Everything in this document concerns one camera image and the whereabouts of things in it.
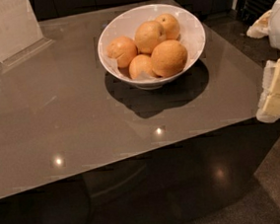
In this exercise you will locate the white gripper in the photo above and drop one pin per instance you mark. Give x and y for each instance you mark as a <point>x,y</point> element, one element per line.
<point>268,25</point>

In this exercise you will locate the clear acrylic sign stand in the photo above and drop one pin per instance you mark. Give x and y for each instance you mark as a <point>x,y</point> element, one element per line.
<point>20,34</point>

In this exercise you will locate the large front orange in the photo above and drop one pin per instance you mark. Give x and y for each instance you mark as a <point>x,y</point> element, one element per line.
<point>169,58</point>

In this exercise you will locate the small front orange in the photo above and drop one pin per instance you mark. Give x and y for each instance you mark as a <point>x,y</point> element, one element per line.
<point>141,64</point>

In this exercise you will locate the white ceramic bowl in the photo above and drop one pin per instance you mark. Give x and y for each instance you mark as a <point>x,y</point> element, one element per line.
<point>192,36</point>

